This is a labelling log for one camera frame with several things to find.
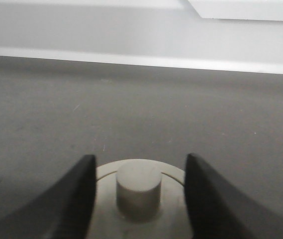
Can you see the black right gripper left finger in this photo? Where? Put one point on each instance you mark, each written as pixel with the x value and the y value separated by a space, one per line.
pixel 64 211

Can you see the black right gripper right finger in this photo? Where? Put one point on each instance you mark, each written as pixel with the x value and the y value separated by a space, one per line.
pixel 219 210

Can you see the glass jar with white lid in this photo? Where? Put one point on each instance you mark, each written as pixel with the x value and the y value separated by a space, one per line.
pixel 140 199

